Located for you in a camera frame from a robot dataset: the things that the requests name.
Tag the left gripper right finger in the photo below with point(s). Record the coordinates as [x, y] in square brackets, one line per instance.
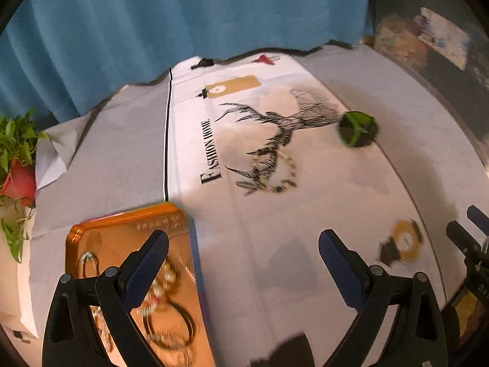
[367, 289]

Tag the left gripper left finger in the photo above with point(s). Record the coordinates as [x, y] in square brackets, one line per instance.
[120, 290]

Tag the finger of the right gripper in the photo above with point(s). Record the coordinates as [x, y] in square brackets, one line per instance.
[478, 218]
[470, 248]

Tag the green black wristwatch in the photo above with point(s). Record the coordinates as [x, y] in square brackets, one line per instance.
[357, 129]

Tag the copper metal tray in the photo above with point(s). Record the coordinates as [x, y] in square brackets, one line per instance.
[76, 332]

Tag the grey white printed tablecloth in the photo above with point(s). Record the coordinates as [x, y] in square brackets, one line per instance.
[184, 141]

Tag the green potted plant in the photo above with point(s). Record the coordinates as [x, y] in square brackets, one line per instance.
[19, 142]

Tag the dark storage box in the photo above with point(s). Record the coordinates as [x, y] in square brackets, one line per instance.
[444, 45]

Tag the blue curtain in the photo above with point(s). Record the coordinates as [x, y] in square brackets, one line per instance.
[61, 58]

